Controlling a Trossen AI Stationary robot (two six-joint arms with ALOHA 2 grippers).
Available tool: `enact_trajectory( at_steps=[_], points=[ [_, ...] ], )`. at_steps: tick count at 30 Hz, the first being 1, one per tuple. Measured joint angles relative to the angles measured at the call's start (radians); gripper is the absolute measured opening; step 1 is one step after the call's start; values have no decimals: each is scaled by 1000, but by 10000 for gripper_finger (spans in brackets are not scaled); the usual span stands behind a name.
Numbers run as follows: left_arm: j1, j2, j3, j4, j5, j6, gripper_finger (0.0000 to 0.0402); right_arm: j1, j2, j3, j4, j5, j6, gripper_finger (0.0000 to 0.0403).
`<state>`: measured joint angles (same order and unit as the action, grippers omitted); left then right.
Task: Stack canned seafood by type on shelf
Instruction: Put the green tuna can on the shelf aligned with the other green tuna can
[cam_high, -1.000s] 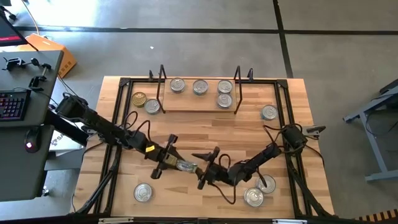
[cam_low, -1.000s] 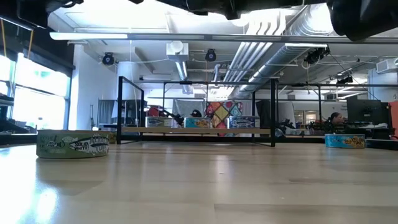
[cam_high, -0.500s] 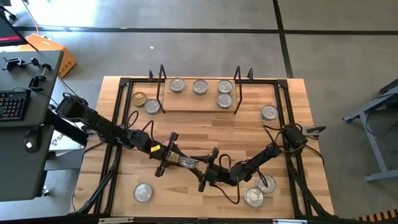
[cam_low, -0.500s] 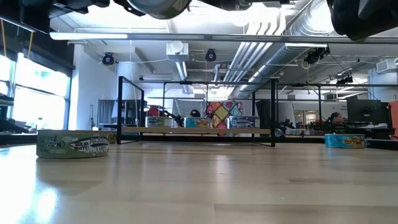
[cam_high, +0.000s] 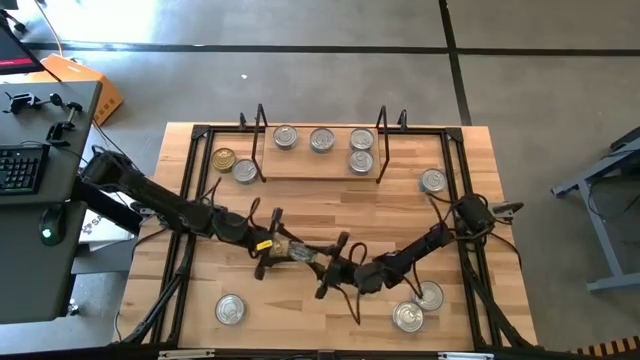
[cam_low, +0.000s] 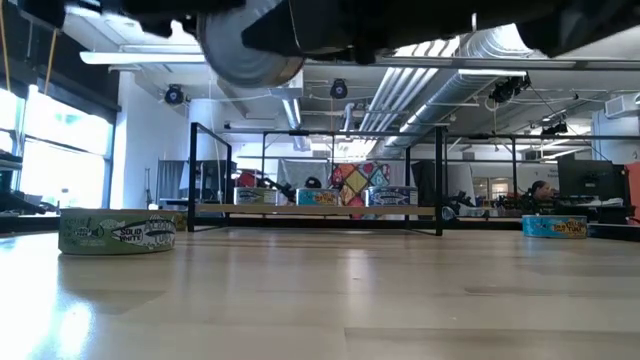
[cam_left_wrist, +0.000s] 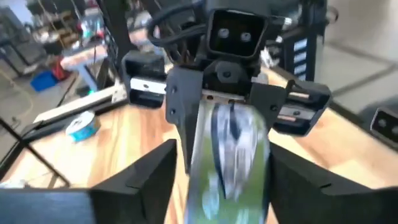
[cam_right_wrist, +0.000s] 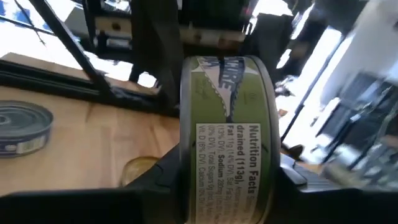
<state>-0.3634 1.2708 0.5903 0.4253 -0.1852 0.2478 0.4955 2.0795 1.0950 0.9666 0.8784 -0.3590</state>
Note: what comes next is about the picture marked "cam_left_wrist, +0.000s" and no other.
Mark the green tuna can silver lid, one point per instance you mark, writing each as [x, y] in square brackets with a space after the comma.
[230, 161]

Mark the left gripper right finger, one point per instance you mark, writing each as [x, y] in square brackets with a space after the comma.
[298, 193]

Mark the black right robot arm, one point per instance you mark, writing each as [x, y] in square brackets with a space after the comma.
[308, 31]

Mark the teal yellowfin tuna can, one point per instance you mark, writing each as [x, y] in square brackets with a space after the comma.
[83, 126]

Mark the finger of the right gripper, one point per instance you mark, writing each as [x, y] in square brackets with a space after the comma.
[270, 102]
[183, 102]

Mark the blue plastic bin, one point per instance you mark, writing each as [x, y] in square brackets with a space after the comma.
[43, 81]

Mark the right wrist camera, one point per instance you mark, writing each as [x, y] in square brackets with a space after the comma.
[237, 32]

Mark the black table-level camera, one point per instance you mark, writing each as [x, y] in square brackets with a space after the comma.
[384, 127]

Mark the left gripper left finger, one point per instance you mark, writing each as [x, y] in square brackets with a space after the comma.
[146, 186]

